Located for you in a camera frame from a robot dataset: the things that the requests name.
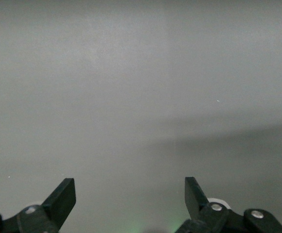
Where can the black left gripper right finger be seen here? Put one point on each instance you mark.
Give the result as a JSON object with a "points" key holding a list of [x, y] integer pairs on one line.
{"points": [[197, 201]]}

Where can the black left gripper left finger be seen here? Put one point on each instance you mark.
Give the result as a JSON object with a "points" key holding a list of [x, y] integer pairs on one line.
{"points": [[58, 201]]}

